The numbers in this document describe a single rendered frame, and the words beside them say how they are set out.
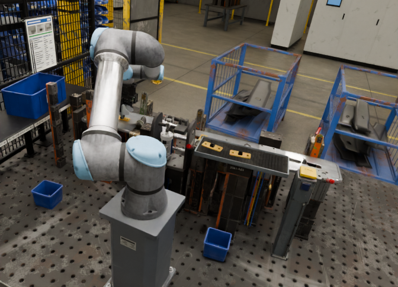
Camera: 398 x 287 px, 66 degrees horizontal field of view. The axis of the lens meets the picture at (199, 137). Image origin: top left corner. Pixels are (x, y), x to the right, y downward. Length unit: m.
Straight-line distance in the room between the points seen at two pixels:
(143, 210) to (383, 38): 8.67
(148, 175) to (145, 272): 0.37
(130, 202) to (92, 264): 0.49
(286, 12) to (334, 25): 1.26
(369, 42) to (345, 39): 0.56
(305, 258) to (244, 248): 0.28
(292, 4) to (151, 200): 8.45
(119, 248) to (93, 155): 0.35
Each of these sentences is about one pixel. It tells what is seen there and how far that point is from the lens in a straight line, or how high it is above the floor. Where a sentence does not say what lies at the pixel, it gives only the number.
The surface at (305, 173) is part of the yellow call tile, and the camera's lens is 1.25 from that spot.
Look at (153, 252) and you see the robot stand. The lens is 1.06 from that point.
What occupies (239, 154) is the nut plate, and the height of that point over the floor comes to 1.17.
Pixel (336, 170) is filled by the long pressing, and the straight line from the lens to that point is 1.68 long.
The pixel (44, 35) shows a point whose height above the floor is 1.34.
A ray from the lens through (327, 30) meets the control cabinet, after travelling 9.16.
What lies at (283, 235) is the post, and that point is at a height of 0.84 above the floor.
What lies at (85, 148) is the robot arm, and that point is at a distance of 0.92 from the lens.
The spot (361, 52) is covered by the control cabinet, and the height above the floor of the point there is 0.34.
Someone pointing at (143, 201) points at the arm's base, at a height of 1.16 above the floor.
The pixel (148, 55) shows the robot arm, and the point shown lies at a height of 1.51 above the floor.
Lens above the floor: 1.80
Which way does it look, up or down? 29 degrees down
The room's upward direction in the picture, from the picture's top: 8 degrees clockwise
